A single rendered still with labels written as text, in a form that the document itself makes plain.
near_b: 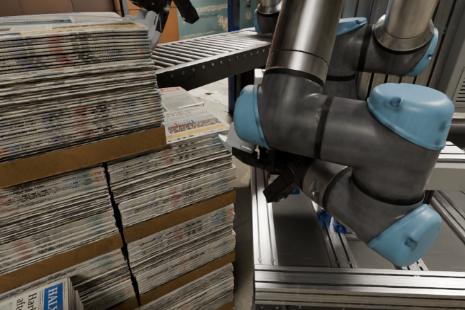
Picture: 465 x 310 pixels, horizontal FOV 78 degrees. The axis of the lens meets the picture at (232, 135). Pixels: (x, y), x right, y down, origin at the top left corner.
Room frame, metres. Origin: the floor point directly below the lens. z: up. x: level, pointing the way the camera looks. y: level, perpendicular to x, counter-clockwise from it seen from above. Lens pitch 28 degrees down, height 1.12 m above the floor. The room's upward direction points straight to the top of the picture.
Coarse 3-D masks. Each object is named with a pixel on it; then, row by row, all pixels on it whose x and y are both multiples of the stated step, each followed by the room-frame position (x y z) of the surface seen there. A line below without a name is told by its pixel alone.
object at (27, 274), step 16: (192, 208) 0.54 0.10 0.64; (208, 208) 0.56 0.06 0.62; (144, 224) 0.48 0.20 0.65; (160, 224) 0.49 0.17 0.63; (176, 224) 0.51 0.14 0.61; (112, 240) 0.44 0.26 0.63; (128, 240) 0.46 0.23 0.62; (64, 256) 0.40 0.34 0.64; (80, 256) 0.41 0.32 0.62; (96, 256) 0.42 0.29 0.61; (16, 272) 0.36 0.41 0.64; (32, 272) 0.37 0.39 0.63; (48, 272) 0.38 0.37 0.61; (192, 272) 0.53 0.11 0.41; (208, 272) 0.55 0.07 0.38; (0, 288) 0.34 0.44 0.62; (160, 288) 0.48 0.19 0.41; (176, 288) 0.50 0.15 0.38; (128, 304) 0.44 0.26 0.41; (144, 304) 0.46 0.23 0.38
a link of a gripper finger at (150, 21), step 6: (150, 12) 0.66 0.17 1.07; (150, 18) 0.66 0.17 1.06; (156, 18) 0.66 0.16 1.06; (144, 24) 0.64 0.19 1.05; (150, 24) 0.65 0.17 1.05; (150, 30) 0.64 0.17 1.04; (150, 36) 0.64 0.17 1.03; (156, 36) 0.64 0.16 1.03; (150, 42) 0.63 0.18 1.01; (156, 42) 0.64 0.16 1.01
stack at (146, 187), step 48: (192, 96) 0.81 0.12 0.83; (192, 144) 0.55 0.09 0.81; (0, 192) 0.38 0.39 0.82; (48, 192) 0.41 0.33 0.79; (96, 192) 0.44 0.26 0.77; (144, 192) 0.49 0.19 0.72; (192, 192) 0.54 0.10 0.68; (0, 240) 0.36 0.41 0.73; (48, 240) 0.39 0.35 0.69; (96, 240) 0.43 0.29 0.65; (144, 240) 0.48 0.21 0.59; (192, 240) 0.54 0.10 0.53; (96, 288) 0.42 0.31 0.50; (144, 288) 0.47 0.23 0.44; (192, 288) 0.52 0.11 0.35
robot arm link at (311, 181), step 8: (320, 160) 0.33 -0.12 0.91; (312, 168) 0.33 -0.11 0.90; (320, 168) 0.32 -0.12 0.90; (328, 168) 0.31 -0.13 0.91; (336, 168) 0.31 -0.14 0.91; (344, 168) 0.31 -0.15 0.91; (304, 176) 0.33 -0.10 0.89; (312, 176) 0.32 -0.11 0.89; (320, 176) 0.31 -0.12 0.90; (328, 176) 0.30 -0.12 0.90; (304, 184) 0.32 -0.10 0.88; (312, 184) 0.31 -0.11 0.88; (320, 184) 0.30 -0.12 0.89; (328, 184) 0.30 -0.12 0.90; (304, 192) 0.32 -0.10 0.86; (312, 192) 0.30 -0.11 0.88; (320, 192) 0.30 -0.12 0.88; (312, 200) 0.31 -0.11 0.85; (320, 200) 0.29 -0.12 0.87
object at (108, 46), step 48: (0, 48) 0.40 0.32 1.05; (48, 48) 0.43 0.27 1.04; (96, 48) 0.46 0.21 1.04; (144, 48) 0.50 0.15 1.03; (0, 96) 0.38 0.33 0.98; (48, 96) 0.41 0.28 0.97; (96, 96) 0.45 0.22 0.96; (144, 96) 0.48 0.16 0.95; (0, 144) 0.37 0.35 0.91; (48, 144) 0.40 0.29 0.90
